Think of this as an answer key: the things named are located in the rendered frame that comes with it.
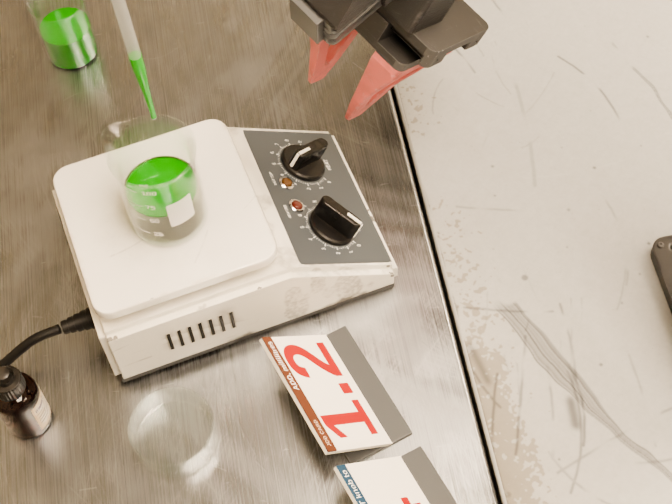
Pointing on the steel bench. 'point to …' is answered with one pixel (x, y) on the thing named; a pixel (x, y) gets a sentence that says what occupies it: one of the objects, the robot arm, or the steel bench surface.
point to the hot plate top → (233, 202)
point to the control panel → (373, 246)
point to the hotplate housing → (230, 296)
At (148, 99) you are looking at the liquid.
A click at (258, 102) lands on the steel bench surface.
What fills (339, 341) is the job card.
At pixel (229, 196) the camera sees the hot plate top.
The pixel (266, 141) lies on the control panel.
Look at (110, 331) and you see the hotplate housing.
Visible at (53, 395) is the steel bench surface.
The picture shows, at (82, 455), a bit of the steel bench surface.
